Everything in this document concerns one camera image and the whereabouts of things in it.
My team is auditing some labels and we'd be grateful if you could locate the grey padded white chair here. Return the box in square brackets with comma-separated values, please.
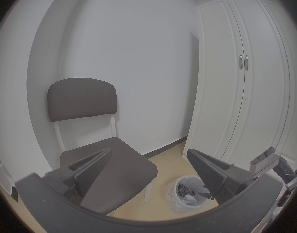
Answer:
[47, 77, 158, 215]

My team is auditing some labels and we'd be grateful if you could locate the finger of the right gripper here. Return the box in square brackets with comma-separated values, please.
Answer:
[197, 190, 213, 200]

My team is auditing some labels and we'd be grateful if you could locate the black plastic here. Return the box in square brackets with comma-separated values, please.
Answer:
[176, 183, 196, 196]

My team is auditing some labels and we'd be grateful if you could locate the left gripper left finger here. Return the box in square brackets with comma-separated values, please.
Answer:
[45, 148, 112, 200]

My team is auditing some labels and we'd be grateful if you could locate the white trash bin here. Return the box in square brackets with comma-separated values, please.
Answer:
[173, 176, 209, 209]

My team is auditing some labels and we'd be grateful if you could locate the white wardrobe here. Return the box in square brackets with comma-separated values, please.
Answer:
[182, 0, 297, 177]

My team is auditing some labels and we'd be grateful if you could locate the clear plastic bag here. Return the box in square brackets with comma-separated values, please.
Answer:
[166, 175, 210, 213]

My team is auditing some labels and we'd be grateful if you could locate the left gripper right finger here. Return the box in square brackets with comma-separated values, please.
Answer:
[186, 149, 254, 198]

